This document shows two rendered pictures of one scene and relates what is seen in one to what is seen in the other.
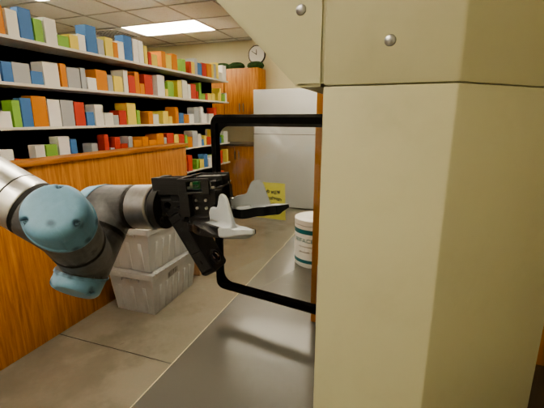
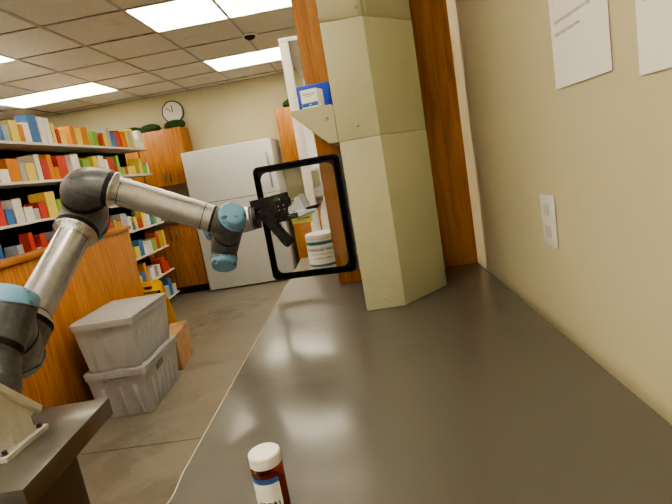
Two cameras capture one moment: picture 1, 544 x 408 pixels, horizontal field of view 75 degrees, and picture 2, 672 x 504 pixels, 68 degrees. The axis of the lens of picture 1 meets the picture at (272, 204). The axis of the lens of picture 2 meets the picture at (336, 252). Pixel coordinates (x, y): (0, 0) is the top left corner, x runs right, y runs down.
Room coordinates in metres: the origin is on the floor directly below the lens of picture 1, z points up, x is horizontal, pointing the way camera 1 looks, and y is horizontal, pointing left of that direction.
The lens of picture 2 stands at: (-0.95, 0.38, 1.36)
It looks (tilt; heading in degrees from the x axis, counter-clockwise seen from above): 10 degrees down; 344
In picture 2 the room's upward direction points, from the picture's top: 10 degrees counter-clockwise
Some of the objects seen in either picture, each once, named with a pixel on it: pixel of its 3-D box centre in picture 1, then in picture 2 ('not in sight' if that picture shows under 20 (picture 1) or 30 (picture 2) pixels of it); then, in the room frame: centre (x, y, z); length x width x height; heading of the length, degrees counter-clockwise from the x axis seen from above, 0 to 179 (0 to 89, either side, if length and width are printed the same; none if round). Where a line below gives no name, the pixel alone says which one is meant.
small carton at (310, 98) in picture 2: not in sight; (312, 100); (0.46, -0.03, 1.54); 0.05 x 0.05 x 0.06; 54
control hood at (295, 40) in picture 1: (306, 57); (318, 130); (0.51, -0.05, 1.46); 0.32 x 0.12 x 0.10; 160
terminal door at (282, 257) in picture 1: (273, 214); (304, 219); (0.71, 0.00, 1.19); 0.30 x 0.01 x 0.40; 61
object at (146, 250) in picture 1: (153, 236); (127, 330); (2.62, 0.91, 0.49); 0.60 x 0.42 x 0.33; 160
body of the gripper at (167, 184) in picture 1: (191, 202); (272, 210); (0.55, 0.13, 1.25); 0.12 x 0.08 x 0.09; 71
